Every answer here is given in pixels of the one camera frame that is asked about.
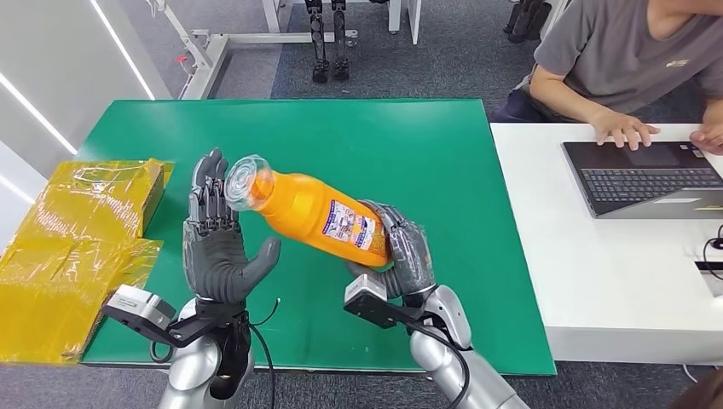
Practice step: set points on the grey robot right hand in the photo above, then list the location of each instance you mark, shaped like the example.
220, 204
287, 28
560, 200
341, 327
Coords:
409, 254

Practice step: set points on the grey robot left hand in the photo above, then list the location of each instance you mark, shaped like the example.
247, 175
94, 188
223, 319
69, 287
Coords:
217, 265

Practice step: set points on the person's right hand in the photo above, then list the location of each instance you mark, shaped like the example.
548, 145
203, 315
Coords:
621, 127

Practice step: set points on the person's left hand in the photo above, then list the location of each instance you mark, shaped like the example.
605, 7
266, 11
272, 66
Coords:
712, 138

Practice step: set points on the orange bottle with clear cap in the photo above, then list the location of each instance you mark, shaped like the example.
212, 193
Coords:
305, 211

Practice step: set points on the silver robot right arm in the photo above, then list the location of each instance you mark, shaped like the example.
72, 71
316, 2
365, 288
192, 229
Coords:
452, 361

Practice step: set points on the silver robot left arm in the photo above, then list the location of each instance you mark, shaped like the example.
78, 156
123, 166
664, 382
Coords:
195, 367

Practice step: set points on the dark grey laptop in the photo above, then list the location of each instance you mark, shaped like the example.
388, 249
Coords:
644, 180

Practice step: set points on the person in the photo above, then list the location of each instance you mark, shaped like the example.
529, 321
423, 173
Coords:
615, 51

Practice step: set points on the green table mat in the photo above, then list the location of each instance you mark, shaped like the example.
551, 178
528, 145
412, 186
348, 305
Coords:
350, 141

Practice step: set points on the white device with black slot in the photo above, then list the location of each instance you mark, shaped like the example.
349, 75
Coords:
710, 272

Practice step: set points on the black chair base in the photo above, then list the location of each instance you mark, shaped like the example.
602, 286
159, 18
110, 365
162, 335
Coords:
526, 20

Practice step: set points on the yellow taped cardboard box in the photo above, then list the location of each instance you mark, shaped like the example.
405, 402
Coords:
68, 248

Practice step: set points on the white desk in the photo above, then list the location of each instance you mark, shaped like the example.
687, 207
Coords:
615, 282

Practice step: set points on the black robot leg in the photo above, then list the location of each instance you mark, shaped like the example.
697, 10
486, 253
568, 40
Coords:
318, 45
340, 45

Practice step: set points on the white table leg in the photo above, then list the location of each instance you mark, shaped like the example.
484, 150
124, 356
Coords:
408, 20

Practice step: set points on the dark brown object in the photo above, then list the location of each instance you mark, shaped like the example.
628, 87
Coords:
700, 392

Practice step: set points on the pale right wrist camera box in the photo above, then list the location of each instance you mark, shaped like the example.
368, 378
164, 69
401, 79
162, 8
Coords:
366, 293

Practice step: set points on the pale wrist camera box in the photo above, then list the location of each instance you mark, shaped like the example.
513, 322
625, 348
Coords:
138, 307
366, 293

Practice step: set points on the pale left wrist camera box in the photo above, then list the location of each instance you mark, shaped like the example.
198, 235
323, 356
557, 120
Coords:
138, 307

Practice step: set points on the white metal stand frame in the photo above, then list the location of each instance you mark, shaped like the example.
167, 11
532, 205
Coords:
209, 48

